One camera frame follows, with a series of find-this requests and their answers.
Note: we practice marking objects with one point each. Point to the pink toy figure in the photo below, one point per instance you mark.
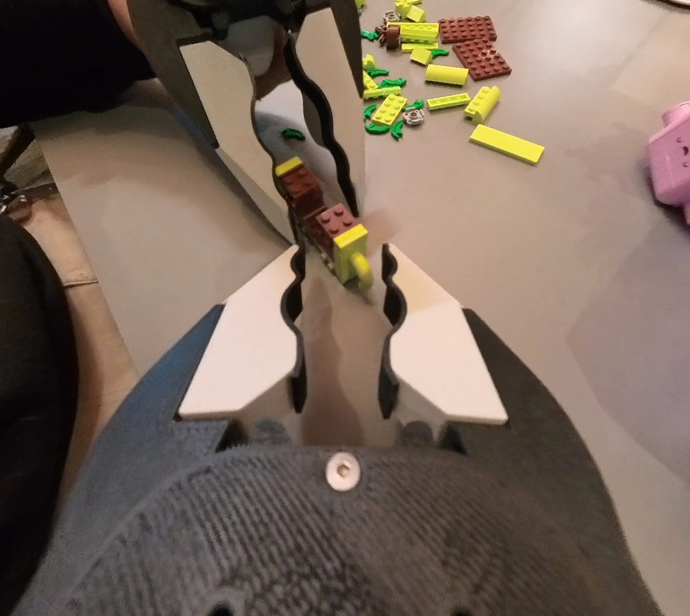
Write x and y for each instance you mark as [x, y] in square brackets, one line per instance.
[671, 163]

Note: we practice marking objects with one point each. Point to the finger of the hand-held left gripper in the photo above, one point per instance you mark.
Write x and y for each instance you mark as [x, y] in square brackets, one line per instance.
[221, 104]
[337, 61]

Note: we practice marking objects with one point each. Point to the person's left forearm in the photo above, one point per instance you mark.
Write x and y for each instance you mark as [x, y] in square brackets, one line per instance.
[54, 23]

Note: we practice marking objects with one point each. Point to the brown and lime brick build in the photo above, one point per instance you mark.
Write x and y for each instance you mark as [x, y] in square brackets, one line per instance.
[334, 225]

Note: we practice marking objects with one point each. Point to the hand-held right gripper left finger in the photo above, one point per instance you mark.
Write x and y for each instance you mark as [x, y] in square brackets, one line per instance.
[248, 357]

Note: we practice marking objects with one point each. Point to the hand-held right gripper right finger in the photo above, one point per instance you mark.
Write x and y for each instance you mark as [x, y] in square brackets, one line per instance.
[447, 363]

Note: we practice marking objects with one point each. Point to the grey round toy piece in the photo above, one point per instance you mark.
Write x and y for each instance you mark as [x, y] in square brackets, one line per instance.
[391, 18]

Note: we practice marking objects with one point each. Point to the beige seat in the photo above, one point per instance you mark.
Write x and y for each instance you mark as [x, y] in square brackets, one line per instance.
[86, 314]

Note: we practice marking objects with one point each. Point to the small brown brick cluster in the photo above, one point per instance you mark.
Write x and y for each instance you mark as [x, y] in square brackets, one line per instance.
[389, 37]

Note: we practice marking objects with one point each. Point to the scattered lime toy bricks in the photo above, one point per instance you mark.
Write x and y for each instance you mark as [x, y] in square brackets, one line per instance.
[506, 143]

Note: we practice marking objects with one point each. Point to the person's black clothing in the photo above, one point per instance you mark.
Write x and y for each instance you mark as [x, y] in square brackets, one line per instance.
[32, 384]

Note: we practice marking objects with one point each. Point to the brown studded toy plate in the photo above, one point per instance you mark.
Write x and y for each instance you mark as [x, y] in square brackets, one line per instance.
[482, 60]
[466, 28]

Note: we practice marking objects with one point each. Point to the black chair base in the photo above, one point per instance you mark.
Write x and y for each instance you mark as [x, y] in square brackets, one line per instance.
[21, 196]

